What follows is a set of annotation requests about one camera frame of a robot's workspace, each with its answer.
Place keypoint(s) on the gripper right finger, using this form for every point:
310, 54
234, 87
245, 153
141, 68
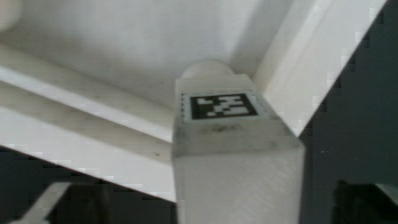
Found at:
365, 204

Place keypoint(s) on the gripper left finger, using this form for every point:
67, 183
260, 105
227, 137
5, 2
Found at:
46, 204

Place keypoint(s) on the white table leg with tag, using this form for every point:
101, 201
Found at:
237, 152

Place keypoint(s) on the white square tabletop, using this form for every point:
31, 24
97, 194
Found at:
93, 55

